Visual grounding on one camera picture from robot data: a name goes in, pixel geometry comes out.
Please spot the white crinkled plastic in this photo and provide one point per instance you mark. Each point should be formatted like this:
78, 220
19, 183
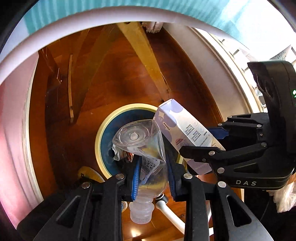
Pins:
285, 197

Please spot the yellow round object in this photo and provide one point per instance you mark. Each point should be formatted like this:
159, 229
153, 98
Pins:
89, 171

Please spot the white table edge band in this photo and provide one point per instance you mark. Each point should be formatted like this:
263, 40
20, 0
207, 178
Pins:
92, 20

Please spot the teal striped table mat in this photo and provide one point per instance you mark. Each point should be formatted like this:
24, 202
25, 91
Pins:
69, 9

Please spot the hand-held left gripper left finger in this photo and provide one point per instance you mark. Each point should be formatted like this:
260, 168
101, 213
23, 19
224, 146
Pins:
135, 183

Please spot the crumpled silver wrapper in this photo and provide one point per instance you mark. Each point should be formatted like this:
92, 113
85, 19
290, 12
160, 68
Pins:
119, 151

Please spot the round bin with cream rim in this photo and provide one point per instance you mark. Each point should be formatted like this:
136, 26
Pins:
107, 139

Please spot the window with metal bars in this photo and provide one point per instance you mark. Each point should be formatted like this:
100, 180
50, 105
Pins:
235, 69

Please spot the lavender drink carton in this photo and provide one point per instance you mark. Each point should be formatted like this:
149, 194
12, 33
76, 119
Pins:
185, 125

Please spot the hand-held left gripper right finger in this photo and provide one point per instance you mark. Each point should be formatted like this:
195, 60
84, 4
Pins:
172, 178

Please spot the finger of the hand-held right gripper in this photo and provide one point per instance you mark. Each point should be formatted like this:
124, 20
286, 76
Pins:
245, 129
231, 157

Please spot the wooden table leg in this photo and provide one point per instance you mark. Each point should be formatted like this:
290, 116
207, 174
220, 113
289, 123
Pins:
143, 58

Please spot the white pipe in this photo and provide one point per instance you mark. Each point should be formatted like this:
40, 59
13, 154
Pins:
171, 215

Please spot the grey fringed cloth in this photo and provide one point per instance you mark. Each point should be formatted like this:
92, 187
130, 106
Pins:
151, 26

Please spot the clear plastic bottle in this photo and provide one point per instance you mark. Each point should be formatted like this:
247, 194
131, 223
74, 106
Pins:
150, 166

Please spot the wooden slat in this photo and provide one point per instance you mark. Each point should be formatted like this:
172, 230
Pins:
71, 92

